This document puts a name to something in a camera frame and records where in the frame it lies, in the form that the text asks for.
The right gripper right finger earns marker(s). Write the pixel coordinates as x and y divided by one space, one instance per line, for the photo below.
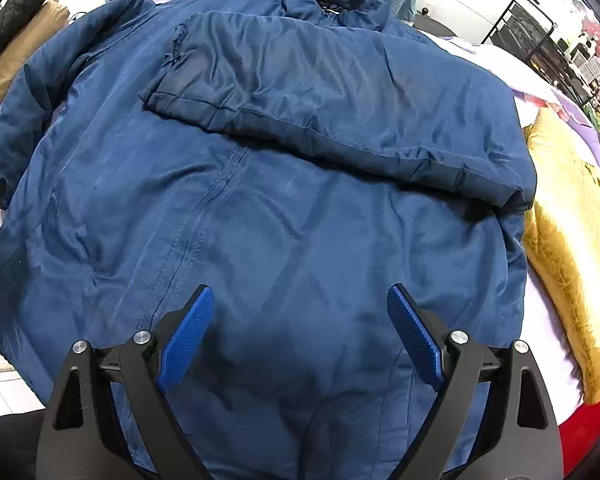
518 437

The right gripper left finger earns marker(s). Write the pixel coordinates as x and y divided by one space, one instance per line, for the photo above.
81 435

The navy blue padded jacket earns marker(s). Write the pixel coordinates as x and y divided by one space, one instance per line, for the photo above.
280 185

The purple floral bed sheet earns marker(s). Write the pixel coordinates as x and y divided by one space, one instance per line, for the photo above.
550 309

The tan folded garment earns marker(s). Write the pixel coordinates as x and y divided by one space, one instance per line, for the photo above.
49 20

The golden yellow shiny garment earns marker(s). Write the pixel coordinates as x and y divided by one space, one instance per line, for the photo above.
562 238

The black metal wire rack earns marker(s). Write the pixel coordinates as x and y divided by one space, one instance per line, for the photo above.
524 30

